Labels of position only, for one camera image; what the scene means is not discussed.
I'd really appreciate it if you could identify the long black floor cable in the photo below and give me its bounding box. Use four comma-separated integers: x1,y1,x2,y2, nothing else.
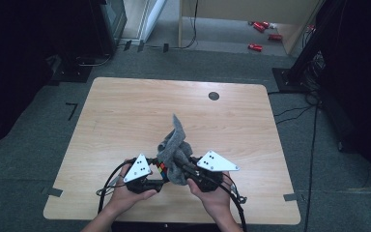
303,105,320,226

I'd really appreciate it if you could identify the grey cloth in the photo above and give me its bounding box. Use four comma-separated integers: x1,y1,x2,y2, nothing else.
157,113,194,187

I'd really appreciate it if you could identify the black metal stand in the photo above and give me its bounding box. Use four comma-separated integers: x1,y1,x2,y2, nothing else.
271,0,347,95

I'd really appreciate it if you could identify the black hanging cable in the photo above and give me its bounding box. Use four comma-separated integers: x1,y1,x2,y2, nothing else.
170,0,199,50

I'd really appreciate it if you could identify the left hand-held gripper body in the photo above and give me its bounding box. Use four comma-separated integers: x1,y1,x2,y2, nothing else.
123,153,157,195

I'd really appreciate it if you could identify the dark curtain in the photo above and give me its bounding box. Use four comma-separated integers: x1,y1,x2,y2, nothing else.
0,0,95,153
315,0,371,191

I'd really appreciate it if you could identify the person's right hand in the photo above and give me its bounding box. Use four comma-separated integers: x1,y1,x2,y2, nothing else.
186,170,235,218

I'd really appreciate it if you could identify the hand-held gripper black cable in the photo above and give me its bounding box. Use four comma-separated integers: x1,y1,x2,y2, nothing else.
220,175,249,232
95,158,137,215

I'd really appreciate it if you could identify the black flat stand base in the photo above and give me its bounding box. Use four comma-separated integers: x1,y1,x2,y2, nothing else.
48,54,93,85

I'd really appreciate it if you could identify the right hand-held gripper black cable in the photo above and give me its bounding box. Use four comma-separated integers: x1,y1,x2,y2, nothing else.
220,175,249,232

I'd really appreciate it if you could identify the dark monitor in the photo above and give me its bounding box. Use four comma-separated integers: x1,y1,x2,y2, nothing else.
90,0,128,58

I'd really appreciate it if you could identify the grey tape piece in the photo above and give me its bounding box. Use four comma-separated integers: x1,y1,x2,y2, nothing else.
41,186,64,198
282,192,300,203

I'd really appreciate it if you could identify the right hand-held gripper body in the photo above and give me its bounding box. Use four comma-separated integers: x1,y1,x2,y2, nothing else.
187,149,241,193

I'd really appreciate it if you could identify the person's left hand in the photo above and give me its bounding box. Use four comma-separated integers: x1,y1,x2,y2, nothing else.
104,158,158,216

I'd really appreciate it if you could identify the white panel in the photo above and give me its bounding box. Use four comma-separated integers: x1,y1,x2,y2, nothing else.
122,0,168,43

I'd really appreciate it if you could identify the left hand-held gripper black cable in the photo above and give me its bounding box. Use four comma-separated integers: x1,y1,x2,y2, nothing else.
95,158,137,215

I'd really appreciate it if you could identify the light wooden cabinet frame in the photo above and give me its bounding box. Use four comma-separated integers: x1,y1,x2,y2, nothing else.
177,0,325,56

